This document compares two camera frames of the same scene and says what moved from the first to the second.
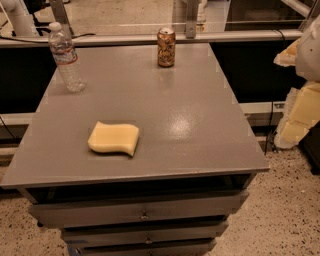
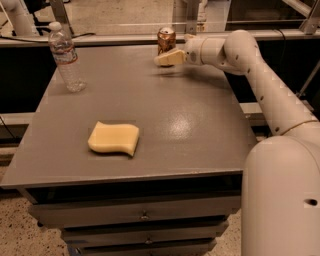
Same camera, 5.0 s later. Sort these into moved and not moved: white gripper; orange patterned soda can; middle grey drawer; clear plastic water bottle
Moved: white gripper
Not moved: orange patterned soda can; clear plastic water bottle; middle grey drawer
